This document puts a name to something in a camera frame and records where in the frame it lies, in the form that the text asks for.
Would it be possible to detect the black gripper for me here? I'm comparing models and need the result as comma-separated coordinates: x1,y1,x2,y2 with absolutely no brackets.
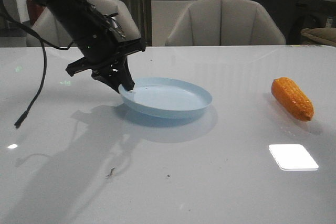
65,14,145,93

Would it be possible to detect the light blue round plate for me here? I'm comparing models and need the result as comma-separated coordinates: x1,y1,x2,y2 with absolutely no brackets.
118,77,213,119

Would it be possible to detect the orange toy corn cob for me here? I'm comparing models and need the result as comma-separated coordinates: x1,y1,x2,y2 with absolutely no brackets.
271,77,314,122

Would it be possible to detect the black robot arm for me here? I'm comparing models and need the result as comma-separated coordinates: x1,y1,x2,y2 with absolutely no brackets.
33,0,145,91

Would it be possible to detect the beige chair on left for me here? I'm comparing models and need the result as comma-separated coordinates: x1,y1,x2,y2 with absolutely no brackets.
32,0,141,47

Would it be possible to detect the beige chair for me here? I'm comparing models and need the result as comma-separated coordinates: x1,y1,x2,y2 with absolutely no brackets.
165,0,286,46
32,0,141,47

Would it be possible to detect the red bin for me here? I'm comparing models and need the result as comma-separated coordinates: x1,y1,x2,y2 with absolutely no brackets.
26,0,44,25

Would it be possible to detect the beige chair on right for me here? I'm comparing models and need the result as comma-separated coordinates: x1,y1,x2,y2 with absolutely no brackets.
165,0,286,46

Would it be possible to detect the tan cushion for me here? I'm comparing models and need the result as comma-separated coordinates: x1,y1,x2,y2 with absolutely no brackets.
300,27,336,47

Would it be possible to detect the black dangling cable left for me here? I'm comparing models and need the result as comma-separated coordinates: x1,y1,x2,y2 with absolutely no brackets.
0,6,77,129

